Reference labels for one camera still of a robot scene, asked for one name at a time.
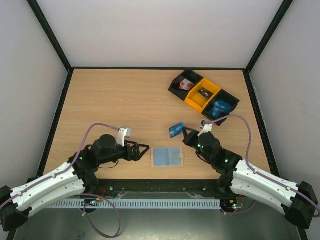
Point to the black bin with blue card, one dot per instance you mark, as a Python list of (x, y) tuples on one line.
[(225, 96)]

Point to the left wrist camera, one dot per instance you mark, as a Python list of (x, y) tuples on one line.
[(124, 132)]

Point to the white slotted cable duct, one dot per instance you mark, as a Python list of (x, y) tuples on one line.
[(199, 204)]

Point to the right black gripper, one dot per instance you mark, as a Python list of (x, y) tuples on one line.
[(191, 137)]

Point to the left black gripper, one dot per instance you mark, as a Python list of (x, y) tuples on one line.
[(135, 156)]

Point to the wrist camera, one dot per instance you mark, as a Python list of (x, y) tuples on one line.
[(206, 127), (124, 132)]

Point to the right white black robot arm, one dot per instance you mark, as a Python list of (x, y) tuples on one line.
[(296, 201)]

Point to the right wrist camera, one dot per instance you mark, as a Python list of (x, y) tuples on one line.
[(206, 127)]

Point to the yellow bin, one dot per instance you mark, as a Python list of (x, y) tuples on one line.
[(195, 100)]

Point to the dark card in yellow bin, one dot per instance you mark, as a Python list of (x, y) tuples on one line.
[(205, 93)]

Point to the blue credit card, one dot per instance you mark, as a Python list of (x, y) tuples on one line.
[(176, 129), (223, 105)]

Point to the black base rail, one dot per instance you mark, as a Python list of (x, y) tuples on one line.
[(162, 186)]

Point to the red white card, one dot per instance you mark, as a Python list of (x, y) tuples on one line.
[(186, 85)]

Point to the black bin with red card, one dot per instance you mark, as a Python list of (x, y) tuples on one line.
[(188, 74)]

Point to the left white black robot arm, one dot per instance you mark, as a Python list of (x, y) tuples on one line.
[(15, 210)]

